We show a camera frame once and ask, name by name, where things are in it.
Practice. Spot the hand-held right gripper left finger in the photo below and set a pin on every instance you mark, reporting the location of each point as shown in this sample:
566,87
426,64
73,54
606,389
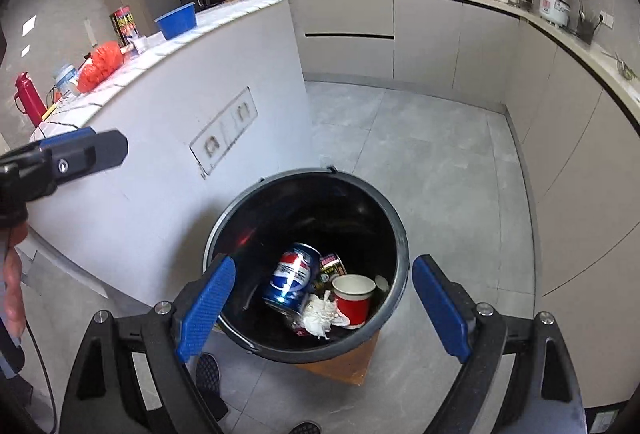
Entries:
207,309

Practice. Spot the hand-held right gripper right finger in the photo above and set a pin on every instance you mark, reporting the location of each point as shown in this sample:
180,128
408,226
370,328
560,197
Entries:
440,309

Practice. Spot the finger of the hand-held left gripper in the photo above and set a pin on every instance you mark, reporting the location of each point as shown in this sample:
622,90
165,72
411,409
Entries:
70,136
100,149

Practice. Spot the clear red plastic wrapper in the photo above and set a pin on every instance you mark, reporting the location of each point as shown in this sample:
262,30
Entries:
90,76

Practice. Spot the red paper cup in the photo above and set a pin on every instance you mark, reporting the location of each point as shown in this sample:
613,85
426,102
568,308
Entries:
355,309

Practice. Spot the blue cola can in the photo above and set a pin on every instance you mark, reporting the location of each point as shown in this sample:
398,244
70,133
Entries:
292,276

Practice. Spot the blue white paper cup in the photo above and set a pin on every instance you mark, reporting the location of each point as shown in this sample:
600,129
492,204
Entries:
135,46

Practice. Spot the white tissue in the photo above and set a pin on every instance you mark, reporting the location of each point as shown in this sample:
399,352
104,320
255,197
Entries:
317,314

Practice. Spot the small black yellow can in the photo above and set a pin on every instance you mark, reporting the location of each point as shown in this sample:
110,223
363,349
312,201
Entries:
332,264

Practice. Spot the black plastic bucket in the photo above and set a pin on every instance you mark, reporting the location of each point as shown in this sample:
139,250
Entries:
350,214

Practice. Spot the blue bowl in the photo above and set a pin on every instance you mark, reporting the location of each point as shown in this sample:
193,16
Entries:
175,21

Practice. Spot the person's left hand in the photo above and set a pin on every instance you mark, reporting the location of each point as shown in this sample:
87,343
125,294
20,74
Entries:
12,289

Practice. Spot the red thermos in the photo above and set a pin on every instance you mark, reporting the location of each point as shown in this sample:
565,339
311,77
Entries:
30,99

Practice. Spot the clear container with blue lid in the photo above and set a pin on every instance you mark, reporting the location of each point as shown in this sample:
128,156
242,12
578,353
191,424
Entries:
65,76

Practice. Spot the person's black shoe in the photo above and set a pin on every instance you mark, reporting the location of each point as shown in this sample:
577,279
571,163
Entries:
305,428
207,371

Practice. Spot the white tiled kitchen island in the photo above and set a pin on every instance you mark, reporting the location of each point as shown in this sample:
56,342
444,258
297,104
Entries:
150,189

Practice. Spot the small wooden stool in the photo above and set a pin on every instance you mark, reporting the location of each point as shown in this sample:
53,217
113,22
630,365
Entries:
345,366

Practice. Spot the island socket panel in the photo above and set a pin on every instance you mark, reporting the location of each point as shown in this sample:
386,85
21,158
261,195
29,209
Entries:
225,129

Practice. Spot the black built-in appliance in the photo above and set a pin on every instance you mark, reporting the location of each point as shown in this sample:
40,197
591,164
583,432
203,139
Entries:
610,421

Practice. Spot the grey kitchen counter cabinets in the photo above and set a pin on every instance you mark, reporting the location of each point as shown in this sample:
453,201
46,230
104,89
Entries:
425,39

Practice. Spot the small dish with chopsticks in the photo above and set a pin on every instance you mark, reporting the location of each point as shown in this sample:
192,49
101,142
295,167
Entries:
627,71

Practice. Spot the black utensil holder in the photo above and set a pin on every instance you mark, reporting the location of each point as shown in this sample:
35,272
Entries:
586,31

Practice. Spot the white rice cooker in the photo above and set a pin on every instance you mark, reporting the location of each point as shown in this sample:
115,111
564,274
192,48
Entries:
554,6

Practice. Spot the white wall socket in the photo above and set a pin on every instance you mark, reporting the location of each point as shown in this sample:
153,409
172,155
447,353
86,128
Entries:
606,19

